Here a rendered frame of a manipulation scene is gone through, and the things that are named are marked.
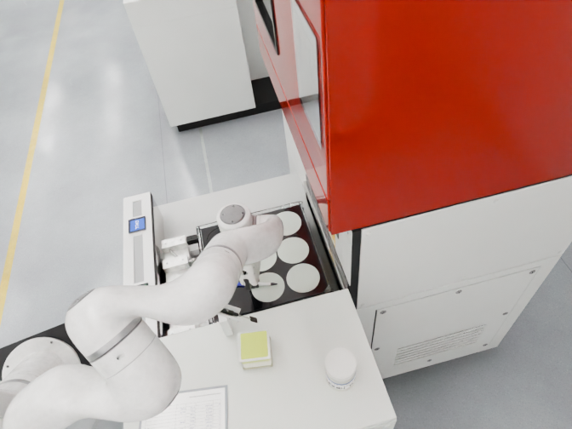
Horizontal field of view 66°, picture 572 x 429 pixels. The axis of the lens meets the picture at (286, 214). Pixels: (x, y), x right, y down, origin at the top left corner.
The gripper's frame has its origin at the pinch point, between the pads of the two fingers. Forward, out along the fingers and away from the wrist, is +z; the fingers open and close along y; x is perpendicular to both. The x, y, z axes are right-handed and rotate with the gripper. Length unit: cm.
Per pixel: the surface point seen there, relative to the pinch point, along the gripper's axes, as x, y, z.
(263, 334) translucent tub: -6.5, -21.2, -11.1
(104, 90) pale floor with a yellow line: 164, 234, 93
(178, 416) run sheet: 13.0, -39.1, -4.5
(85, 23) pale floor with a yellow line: 223, 351, 93
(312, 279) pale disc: -17.5, 1.8, 2.2
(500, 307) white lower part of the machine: -83, 12, 39
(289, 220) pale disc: -9.5, 24.4, 2.3
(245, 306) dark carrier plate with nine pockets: 1.8, -7.0, 2.3
